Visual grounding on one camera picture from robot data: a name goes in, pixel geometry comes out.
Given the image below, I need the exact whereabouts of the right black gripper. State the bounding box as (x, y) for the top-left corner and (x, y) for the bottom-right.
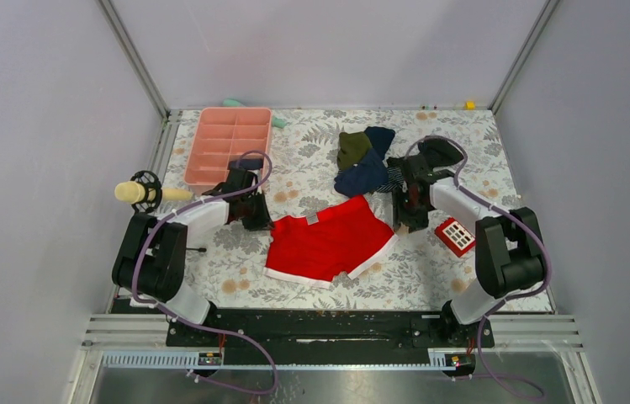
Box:
(392, 188), (429, 234)

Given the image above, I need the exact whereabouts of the red underwear white trim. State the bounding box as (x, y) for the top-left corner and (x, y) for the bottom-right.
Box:
(264, 195), (398, 289)

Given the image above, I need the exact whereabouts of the pink divided organizer tray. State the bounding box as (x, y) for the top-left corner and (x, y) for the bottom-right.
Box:
(183, 107), (273, 194)

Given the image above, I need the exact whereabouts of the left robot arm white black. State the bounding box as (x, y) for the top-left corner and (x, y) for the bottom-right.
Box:
(112, 167), (273, 346)

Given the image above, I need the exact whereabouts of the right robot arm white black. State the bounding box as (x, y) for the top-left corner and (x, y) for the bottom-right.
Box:
(392, 155), (549, 347)

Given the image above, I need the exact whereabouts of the striped grey underwear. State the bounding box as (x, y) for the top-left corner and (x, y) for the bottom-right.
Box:
(375, 167), (405, 193)

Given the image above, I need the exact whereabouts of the dark rolled underwear in tray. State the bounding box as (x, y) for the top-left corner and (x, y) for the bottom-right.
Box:
(228, 158), (264, 171)

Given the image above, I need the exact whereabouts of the navy blue underwear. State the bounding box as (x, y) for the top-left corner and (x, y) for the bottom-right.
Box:
(334, 126), (395, 198)

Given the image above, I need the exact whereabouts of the black underwear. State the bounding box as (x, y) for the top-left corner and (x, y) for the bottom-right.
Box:
(386, 139), (463, 173)

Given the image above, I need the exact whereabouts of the olive green underwear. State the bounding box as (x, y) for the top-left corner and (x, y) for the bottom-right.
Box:
(336, 131), (372, 171)

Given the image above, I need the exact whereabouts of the red white grid block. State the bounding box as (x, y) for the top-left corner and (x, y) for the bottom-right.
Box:
(434, 217), (476, 258)

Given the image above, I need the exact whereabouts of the floral patterned table mat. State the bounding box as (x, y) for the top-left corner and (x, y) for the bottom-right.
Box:
(185, 109), (521, 311)

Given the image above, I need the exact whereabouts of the microphone with foam cover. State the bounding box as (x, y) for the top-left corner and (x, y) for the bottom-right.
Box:
(114, 170), (193, 214)

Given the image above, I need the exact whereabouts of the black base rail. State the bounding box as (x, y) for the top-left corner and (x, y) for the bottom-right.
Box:
(166, 308), (495, 366)

